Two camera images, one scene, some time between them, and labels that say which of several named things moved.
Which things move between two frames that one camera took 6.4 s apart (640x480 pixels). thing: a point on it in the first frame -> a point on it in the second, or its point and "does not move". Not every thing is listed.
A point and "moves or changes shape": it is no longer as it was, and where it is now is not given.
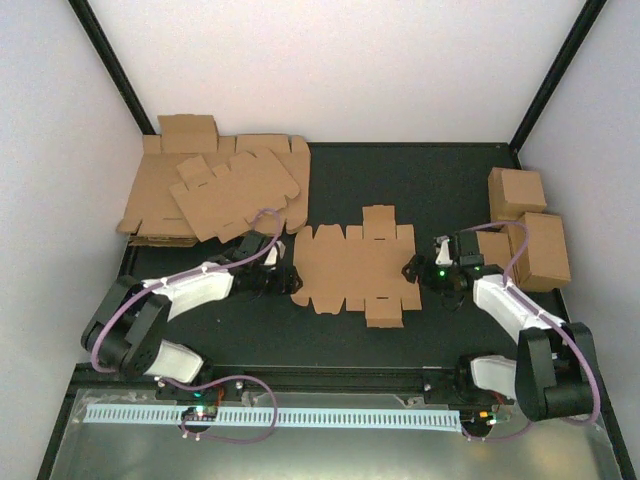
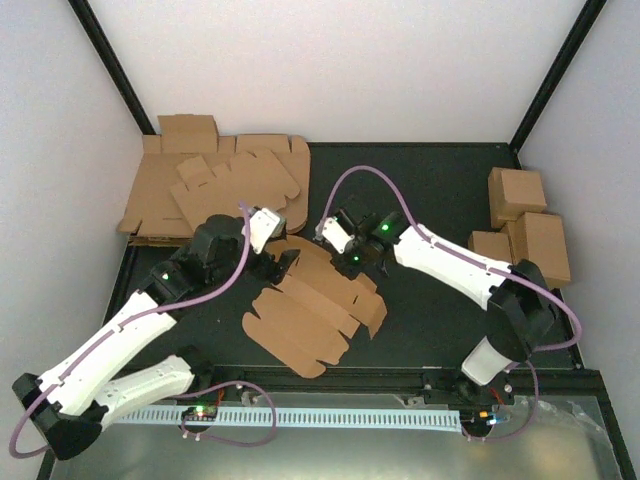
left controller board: [200, 413] does not move
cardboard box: [514, 192] does not move
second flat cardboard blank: [214, 201] does not move
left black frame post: [115, 64] does not move
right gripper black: [425, 277] -> [350, 271]
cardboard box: [363, 268] moves or changes shape
